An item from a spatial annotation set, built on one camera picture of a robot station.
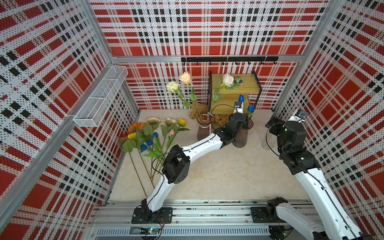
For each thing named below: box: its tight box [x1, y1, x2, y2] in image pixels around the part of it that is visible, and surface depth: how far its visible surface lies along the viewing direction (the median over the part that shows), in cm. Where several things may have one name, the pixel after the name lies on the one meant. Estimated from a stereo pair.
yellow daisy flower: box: [177, 118, 189, 127], surface depth 110 cm
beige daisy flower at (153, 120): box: [147, 116, 161, 126], surface depth 111 cm
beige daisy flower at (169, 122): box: [165, 117, 177, 127], surface depth 110 cm
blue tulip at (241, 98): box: [238, 94, 245, 103], surface depth 85 cm
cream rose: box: [179, 71, 193, 84], surface depth 78 cm
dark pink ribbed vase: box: [232, 119, 254, 148], surface depth 93 cm
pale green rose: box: [166, 81, 201, 122], surface depth 81 cm
